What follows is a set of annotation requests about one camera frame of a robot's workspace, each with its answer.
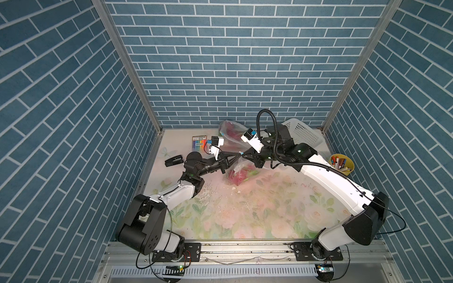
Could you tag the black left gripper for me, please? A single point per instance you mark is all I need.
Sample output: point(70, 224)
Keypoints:
point(220, 164)

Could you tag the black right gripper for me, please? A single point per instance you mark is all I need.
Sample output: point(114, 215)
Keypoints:
point(257, 161)

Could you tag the clear zip-top bag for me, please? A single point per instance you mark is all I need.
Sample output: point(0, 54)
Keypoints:
point(241, 162)

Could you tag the pink dragon fruit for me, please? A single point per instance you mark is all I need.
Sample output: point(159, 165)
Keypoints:
point(238, 175)

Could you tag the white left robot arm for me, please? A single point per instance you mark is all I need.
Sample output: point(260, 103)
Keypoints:
point(142, 227)

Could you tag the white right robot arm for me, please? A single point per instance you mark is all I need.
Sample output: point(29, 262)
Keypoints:
point(367, 210)

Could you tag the back zip bag with dragonfruit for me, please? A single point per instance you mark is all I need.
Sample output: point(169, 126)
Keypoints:
point(231, 132)

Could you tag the white plastic basket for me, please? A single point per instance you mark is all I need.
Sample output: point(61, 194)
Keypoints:
point(302, 133)

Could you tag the black stapler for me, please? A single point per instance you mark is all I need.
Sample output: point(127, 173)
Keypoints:
point(176, 160)

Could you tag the yellow pen cup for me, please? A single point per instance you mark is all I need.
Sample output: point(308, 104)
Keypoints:
point(342, 163)

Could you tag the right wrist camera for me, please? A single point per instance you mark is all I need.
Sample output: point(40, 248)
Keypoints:
point(251, 137)

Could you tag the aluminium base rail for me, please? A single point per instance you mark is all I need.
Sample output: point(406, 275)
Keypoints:
point(251, 261)

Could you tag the right corner aluminium post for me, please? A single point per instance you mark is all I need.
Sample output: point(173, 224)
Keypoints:
point(387, 14)

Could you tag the corner aluminium post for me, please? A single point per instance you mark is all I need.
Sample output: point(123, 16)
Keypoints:
point(387, 14)
point(107, 20)

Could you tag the left corner aluminium post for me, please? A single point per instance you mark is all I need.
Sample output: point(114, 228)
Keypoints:
point(107, 20)

